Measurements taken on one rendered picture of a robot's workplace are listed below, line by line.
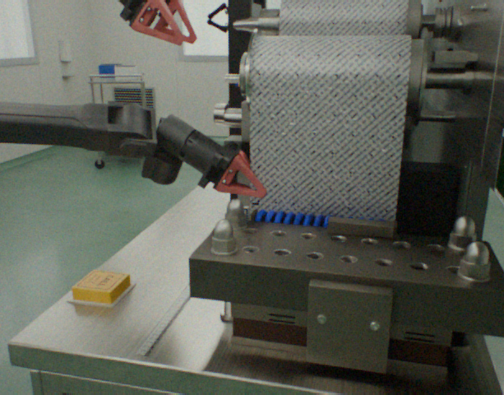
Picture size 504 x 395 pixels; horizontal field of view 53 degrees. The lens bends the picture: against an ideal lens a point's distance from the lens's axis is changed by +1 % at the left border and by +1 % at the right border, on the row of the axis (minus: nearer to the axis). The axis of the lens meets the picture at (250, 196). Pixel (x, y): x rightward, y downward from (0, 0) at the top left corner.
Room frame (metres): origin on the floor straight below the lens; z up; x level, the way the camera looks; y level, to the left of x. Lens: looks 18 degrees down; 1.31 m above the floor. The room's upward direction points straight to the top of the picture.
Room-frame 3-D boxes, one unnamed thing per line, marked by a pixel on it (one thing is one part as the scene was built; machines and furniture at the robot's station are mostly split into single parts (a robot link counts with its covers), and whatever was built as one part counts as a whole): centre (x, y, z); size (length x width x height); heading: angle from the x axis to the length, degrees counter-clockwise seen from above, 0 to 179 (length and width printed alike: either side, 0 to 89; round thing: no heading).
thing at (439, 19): (1.03, -0.36, 1.33); 0.07 x 0.07 x 0.07; 76
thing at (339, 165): (0.77, -0.11, 1.10); 0.23 x 0.01 x 0.18; 76
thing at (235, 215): (0.74, 0.02, 1.05); 0.04 x 0.04 x 0.04
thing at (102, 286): (0.76, 0.25, 0.91); 0.07 x 0.07 x 0.02; 76
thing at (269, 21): (1.11, -0.05, 1.33); 0.06 x 0.06 x 0.06; 76
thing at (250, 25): (1.12, 0.01, 1.33); 0.06 x 0.03 x 0.03; 76
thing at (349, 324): (0.55, -0.12, 0.96); 0.10 x 0.03 x 0.11; 76
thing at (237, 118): (0.90, 0.02, 1.05); 0.06 x 0.05 x 0.31; 76
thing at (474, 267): (0.56, -0.27, 1.05); 0.04 x 0.04 x 0.04
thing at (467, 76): (0.79, -0.30, 1.25); 0.07 x 0.04 x 0.04; 76
